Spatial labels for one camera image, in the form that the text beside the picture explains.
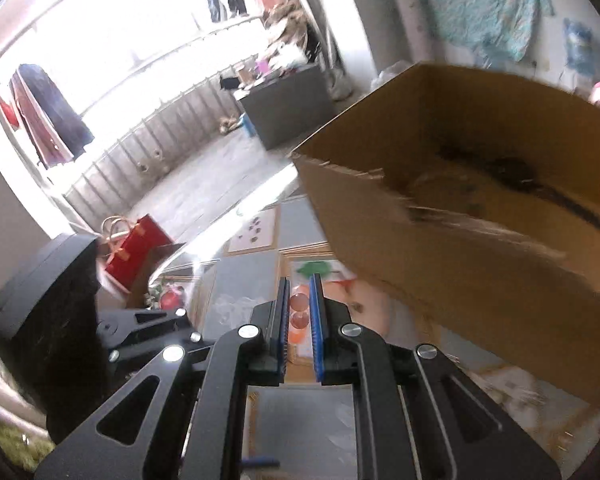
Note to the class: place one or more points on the metal balcony railing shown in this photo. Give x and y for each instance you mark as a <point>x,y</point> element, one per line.
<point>130,150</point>

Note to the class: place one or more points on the grey cabinet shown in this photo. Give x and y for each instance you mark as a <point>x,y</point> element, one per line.
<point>285,105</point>

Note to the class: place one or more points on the black wristwatch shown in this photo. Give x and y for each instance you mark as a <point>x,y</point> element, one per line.
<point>515,170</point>

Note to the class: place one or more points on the teal floral wall cloth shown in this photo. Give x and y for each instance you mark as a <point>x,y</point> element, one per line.
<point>470,0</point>

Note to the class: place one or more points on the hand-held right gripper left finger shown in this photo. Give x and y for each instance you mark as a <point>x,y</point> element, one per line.
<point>282,325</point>

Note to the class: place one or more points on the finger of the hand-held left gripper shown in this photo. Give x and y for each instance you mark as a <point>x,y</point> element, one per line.
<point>127,331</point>
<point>145,351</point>

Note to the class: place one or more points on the brown cardboard box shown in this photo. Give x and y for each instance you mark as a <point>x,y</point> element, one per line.
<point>430,270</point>

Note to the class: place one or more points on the hanging red garment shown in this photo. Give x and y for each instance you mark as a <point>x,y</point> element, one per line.
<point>9,107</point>

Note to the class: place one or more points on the white paper roll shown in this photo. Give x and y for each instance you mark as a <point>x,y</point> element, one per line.
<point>416,30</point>

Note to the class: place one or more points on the red gift bag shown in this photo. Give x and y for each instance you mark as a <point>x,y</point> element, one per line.
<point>140,250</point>

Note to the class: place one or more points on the white plastic bag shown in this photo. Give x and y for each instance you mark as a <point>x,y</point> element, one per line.
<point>390,75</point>

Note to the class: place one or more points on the hanging dark blue jacket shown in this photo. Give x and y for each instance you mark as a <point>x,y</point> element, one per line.
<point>55,110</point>

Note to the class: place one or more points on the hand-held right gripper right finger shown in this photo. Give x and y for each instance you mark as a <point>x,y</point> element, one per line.
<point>316,330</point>

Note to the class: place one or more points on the clutter pile on cabinet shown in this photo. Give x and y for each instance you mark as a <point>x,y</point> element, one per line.
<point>285,25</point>

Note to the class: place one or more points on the blue water jug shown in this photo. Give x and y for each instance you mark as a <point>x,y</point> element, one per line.
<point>578,45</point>

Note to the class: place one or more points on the pair of slippers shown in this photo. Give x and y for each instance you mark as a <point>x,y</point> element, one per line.
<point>230,124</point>

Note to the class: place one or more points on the fruit print mat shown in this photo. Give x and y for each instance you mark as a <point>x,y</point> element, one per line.
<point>300,220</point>

